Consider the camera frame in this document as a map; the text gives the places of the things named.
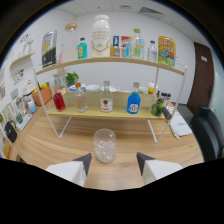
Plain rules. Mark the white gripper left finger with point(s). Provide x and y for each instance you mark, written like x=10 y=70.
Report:
x=71 y=170

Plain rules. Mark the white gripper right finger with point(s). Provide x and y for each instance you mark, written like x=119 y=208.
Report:
x=156 y=169

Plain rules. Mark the clear bottle with orange cap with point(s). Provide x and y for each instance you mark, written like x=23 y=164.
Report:
x=81 y=101

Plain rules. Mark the small red liquid bottle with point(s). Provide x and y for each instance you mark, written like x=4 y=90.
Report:
x=59 y=101

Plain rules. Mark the clear bottle with green cap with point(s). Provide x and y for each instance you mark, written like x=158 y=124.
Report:
x=137 y=46

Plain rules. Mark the clear glass cup with ice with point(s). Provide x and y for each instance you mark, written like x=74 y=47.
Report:
x=104 y=146

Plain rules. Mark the teal cup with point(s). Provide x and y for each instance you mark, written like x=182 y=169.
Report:
x=19 y=118

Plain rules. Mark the light blue cup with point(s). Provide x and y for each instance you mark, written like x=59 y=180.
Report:
x=32 y=107

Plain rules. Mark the white yellow cup red lid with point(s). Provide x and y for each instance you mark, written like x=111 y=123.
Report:
x=152 y=88

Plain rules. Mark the dark wooden muddler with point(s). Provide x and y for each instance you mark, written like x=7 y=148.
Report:
x=166 y=113

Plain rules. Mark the glass jar with limes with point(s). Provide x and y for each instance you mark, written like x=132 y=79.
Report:
x=156 y=107

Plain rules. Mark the black sofa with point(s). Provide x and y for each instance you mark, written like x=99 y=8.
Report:
x=208 y=133

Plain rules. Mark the orange printed menu sheet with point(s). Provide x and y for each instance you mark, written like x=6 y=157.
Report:
x=170 y=106

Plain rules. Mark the white tray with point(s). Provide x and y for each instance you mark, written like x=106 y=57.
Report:
x=25 y=122

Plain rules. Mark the blue liquid bottle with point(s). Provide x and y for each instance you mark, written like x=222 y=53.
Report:
x=133 y=103

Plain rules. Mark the black kettle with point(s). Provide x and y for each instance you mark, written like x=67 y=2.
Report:
x=10 y=132

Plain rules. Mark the clear bottle with red label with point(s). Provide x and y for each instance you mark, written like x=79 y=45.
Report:
x=106 y=101

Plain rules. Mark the orange storage basket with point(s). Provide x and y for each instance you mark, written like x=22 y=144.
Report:
x=42 y=96

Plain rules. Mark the white bowl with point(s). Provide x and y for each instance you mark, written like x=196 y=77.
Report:
x=93 y=88

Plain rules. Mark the white plate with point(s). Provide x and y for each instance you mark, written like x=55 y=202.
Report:
x=116 y=88

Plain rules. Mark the green potted plant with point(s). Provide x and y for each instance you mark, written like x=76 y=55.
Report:
x=71 y=78

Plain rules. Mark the brown door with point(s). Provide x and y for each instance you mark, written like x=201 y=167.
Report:
x=201 y=78

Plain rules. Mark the clear bottle with blue cap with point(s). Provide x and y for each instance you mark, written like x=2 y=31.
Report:
x=152 y=53

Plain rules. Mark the black and white can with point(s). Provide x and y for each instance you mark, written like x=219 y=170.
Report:
x=49 y=48

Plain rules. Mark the glass jar with wooden lid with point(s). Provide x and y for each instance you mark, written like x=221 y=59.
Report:
x=70 y=43

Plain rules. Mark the large white bottle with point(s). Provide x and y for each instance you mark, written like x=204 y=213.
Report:
x=100 y=36

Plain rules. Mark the ceiling air vent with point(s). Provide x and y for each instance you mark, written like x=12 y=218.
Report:
x=150 y=10

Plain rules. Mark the white frame wooden two-tier shelf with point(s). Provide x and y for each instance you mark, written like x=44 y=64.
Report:
x=110 y=112

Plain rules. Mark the white picture frame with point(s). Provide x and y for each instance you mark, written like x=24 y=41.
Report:
x=20 y=106

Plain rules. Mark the wooden wall shelf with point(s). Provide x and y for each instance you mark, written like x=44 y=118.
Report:
x=21 y=59

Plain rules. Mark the blue wall poster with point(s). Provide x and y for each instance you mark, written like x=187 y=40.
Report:
x=115 y=45

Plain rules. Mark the white figure on wall shelf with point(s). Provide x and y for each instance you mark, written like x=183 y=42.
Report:
x=28 y=45

